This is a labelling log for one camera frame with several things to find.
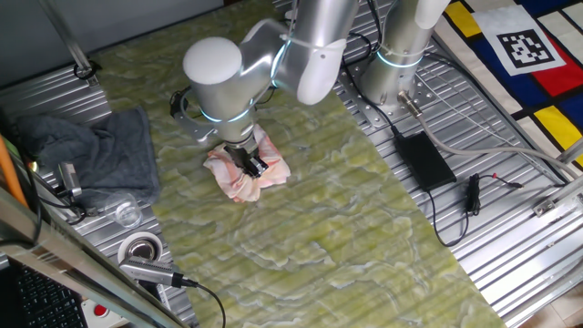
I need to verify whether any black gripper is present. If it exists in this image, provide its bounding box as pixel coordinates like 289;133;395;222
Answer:
223;138;270;179

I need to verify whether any white cloth with pink stripes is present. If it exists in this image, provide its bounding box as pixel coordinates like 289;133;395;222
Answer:
202;123;292;203

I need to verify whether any colourful block pattern cloth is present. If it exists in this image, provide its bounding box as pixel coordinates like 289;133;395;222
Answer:
435;0;583;169

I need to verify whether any green marble pattern mat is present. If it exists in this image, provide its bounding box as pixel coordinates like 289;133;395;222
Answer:
93;0;509;328

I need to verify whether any clear glass cup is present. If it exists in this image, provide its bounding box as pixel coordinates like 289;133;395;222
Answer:
103;190;145;229

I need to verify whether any round steel bowl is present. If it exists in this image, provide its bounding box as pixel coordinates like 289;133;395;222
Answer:
117;231;164;265

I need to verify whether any dark grey towel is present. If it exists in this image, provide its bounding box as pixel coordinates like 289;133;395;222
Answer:
15;104;161;202

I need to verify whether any black power adapter brick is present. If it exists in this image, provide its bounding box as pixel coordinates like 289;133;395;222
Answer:
394;130;457;192

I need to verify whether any grey box with red button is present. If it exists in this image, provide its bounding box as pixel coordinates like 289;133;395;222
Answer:
81;298;129;328

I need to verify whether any orange tube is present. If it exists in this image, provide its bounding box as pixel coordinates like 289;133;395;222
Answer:
0;134;29;209

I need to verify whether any black keyboard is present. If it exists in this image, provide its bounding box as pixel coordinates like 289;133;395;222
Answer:
13;263;88;328

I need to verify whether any white paper marker tag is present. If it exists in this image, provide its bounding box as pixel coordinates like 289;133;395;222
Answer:
472;4;567;77

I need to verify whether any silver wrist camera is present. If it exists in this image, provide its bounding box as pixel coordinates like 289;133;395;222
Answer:
172;111;218;145

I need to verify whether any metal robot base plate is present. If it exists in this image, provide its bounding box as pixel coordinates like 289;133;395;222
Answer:
330;58;437;129

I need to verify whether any silver ribbed camera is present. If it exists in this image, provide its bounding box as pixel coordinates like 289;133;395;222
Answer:
118;255;186;289

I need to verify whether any thick grey cable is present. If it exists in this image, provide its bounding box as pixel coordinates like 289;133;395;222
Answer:
396;89;583;179

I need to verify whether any small grey camera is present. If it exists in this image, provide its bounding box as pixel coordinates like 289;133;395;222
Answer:
57;161;84;198

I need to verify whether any black bundled thin cable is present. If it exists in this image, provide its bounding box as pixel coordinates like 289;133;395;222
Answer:
426;172;525;248

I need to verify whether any aluminium frame beam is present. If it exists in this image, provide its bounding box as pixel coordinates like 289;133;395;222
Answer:
0;189;188;328

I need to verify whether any slim aluminium post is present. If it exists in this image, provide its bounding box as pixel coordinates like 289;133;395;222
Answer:
38;0;100;87

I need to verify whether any aluminium profile with bracket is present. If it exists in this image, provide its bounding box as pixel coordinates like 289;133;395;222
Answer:
531;136;583;218

